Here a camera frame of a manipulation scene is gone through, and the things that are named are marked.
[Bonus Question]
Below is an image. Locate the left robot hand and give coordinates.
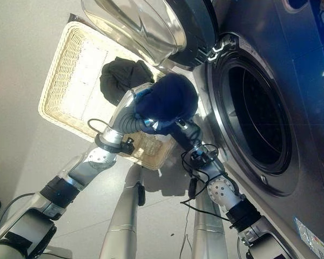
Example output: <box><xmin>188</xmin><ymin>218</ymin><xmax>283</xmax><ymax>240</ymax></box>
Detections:
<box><xmin>101</xmin><ymin>83</ymin><xmax>159</xmax><ymax>144</ymax></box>

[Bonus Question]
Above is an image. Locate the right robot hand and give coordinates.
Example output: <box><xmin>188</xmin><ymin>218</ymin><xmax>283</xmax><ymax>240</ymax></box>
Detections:
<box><xmin>174</xmin><ymin>117</ymin><xmax>203</xmax><ymax>149</ymax></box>

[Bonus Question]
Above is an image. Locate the dark blue garment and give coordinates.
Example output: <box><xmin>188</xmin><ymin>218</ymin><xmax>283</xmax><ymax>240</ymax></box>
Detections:
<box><xmin>134</xmin><ymin>73</ymin><xmax>199</xmax><ymax>136</ymax></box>

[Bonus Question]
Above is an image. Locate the washing machine glass door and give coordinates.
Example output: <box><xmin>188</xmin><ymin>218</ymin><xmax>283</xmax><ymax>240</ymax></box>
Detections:
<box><xmin>80</xmin><ymin>0</ymin><xmax>220</xmax><ymax>68</ymax></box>

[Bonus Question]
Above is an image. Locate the grey front-load washing machine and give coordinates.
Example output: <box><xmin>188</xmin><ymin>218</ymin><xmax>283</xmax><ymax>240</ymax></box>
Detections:
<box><xmin>191</xmin><ymin>0</ymin><xmax>324</xmax><ymax>259</ymax></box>

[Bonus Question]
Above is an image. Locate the colourful washing machine sticker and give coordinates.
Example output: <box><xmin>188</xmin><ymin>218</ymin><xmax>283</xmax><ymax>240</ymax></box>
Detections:
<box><xmin>293</xmin><ymin>215</ymin><xmax>324</xmax><ymax>257</ymax></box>

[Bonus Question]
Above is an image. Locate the black garment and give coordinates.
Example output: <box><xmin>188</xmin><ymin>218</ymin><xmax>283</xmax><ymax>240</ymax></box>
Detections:
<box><xmin>99</xmin><ymin>56</ymin><xmax>155</xmax><ymax>106</ymax></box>

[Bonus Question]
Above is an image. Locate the cream wicker laundry basket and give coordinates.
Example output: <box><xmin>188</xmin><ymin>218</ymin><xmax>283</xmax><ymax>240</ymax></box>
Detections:
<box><xmin>37</xmin><ymin>21</ymin><xmax>179</xmax><ymax>171</ymax></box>

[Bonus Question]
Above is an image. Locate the silver left robot leg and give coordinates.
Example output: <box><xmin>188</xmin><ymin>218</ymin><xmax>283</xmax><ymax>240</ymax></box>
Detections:
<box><xmin>99</xmin><ymin>164</ymin><xmax>147</xmax><ymax>259</ymax></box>

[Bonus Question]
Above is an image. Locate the silver robot leg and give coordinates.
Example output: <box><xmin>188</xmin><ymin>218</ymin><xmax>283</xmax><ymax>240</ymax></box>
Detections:
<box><xmin>99</xmin><ymin>164</ymin><xmax>147</xmax><ymax>259</ymax></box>
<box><xmin>191</xmin><ymin>186</ymin><xmax>229</xmax><ymax>259</ymax></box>

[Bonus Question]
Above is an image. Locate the silver right robot leg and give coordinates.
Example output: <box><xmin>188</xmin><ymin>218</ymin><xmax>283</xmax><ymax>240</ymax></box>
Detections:
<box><xmin>191</xmin><ymin>186</ymin><xmax>229</xmax><ymax>259</ymax></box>

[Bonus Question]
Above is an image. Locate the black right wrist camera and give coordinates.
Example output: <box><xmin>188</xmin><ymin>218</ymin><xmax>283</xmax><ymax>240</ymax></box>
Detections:
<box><xmin>190</xmin><ymin>149</ymin><xmax>209</xmax><ymax>164</ymax></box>

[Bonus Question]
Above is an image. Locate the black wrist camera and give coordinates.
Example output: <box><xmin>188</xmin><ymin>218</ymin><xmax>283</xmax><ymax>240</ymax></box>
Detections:
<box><xmin>190</xmin><ymin>149</ymin><xmax>209</xmax><ymax>164</ymax></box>
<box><xmin>120</xmin><ymin>137</ymin><xmax>136</xmax><ymax>155</ymax></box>

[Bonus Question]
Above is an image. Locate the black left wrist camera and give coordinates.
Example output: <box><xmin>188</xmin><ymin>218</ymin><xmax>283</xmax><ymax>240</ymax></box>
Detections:
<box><xmin>120</xmin><ymin>137</ymin><xmax>136</xmax><ymax>155</ymax></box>

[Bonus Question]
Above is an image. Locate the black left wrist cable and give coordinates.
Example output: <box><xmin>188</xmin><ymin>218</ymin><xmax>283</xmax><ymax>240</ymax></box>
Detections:
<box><xmin>87</xmin><ymin>118</ymin><xmax>109</xmax><ymax>134</ymax></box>

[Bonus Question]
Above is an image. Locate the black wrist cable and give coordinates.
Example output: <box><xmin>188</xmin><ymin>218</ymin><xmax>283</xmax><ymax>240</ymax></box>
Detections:
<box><xmin>179</xmin><ymin>144</ymin><xmax>231</xmax><ymax>222</ymax></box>
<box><xmin>87</xmin><ymin>118</ymin><xmax>109</xmax><ymax>134</ymax></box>

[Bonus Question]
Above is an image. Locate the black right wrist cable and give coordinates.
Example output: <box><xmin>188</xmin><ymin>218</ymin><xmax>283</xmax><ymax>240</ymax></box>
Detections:
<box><xmin>179</xmin><ymin>144</ymin><xmax>231</xmax><ymax>222</ymax></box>

